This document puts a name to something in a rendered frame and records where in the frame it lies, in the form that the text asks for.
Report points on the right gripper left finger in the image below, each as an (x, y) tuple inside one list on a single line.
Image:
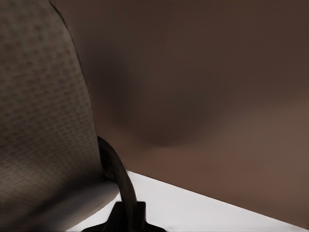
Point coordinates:
[(109, 221)]

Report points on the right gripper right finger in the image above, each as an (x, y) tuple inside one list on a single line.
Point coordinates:
[(144, 222)]

